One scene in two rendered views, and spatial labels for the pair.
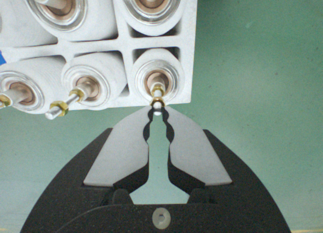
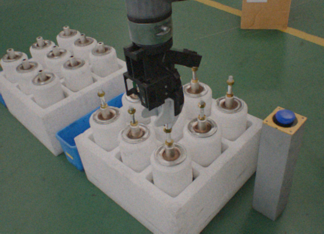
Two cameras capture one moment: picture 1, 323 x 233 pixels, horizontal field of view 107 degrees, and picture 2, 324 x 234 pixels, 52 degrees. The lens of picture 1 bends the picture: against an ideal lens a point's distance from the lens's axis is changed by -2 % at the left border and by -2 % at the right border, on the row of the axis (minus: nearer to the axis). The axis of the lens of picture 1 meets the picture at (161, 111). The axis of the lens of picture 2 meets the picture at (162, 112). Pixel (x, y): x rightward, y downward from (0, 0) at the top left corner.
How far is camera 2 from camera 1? 69 cm
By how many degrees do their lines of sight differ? 75
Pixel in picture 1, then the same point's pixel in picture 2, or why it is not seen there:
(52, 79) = (122, 126)
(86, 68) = (147, 128)
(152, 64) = (177, 144)
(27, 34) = (138, 112)
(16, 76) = (116, 111)
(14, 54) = not seen: hidden behind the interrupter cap
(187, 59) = (199, 181)
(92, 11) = not seen: hidden behind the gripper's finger
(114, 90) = (145, 143)
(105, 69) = (153, 134)
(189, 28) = (213, 168)
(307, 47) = not seen: outside the picture
